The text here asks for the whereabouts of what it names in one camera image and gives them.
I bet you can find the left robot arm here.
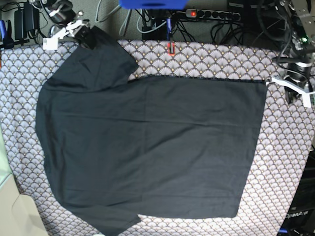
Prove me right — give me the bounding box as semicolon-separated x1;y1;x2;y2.
256;0;315;108

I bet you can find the dark navy T-shirt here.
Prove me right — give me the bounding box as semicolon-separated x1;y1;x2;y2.
35;27;267;236

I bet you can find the fan-patterned table cloth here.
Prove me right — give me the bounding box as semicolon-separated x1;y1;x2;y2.
0;40;315;236

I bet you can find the beige chair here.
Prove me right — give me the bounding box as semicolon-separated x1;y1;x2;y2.
0;136;48;236

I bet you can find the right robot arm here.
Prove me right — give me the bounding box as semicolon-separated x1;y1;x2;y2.
29;0;96;51

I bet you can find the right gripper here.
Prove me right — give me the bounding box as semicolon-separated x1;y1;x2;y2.
42;4;96;51

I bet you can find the red table clamp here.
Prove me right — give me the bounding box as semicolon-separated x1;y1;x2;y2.
167;42;176;57

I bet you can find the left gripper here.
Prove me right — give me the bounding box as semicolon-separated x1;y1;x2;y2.
266;60;315;108

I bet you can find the black power adapter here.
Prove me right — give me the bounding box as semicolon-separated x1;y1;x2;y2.
14;2;40;40

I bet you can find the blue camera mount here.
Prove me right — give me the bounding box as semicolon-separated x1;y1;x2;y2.
119;0;188;9

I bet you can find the blue clamp handle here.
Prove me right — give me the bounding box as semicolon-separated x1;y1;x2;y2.
166;18;172;41

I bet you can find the black power strip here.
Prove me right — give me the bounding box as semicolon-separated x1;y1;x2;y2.
184;9;241;22

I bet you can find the black OpenArm box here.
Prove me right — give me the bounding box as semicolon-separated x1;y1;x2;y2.
278;147;315;236

